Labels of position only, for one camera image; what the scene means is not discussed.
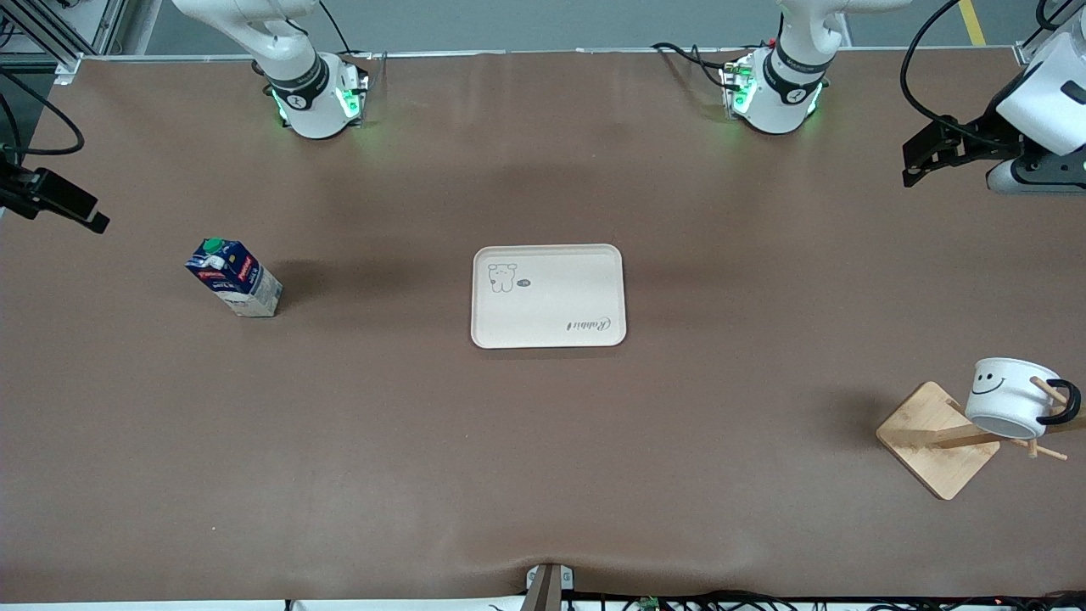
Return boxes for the wooden mug stand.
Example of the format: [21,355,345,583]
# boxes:
[876,376,1086,502]

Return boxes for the blue milk carton green cap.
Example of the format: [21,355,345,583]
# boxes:
[185,238,284,319]

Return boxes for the black left base cable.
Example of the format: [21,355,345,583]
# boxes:
[652,41,739,86]

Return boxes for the black right base cable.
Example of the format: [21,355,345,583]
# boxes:
[318,0,378,60]

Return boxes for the metal table edge bracket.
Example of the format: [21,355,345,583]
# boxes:
[524,563,575,611]

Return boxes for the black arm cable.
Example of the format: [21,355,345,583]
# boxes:
[0,72,86,162]
[899,0,1086,143]

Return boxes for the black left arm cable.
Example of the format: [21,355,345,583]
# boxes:
[899,0,1086,143]

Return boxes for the black base cable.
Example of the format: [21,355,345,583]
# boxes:
[318,0,378,60]
[652,41,739,86]

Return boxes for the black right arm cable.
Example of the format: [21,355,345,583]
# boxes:
[0,72,86,162]

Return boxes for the white smiley mug black handle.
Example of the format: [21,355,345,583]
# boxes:
[965,357,1083,440]

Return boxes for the cream rabbit print tray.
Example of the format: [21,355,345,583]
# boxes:
[471,244,628,350]

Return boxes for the aluminium frame with black bars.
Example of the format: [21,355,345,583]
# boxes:
[0,0,128,81]

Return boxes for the aluminium frame corner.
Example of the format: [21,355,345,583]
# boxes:
[1014,0,1086,67]

